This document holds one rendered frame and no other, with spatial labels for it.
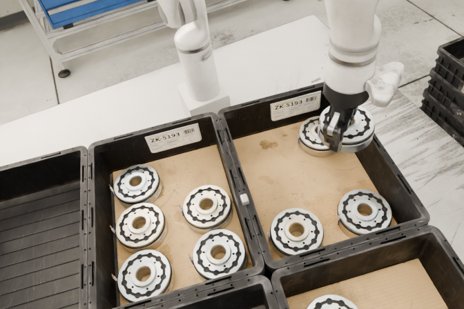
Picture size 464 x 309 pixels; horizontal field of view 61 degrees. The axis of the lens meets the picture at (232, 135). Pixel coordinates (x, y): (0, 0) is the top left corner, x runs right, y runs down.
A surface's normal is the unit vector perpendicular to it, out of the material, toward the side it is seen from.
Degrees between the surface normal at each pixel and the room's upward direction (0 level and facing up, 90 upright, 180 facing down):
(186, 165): 0
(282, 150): 0
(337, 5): 106
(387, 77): 6
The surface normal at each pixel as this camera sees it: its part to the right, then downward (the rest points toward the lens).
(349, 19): -0.46, 0.85
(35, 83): -0.11, -0.65
